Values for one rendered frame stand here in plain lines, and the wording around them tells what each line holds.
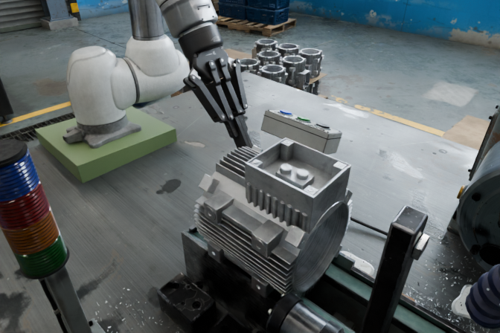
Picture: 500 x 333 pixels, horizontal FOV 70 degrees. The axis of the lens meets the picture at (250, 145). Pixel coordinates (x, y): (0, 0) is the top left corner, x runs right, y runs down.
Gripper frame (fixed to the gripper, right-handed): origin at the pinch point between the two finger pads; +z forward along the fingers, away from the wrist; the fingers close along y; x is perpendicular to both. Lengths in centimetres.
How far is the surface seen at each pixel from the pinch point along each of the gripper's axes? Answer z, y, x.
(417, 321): 35.1, -1.0, -23.6
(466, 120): 85, 253, 45
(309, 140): 8.0, 14.8, -2.9
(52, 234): 0.0, -34.4, 3.1
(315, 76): 11, 207, 130
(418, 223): 5.7, -19.5, -39.0
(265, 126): 2.6, 14.5, 7.8
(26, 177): -8.4, -34.7, -1.9
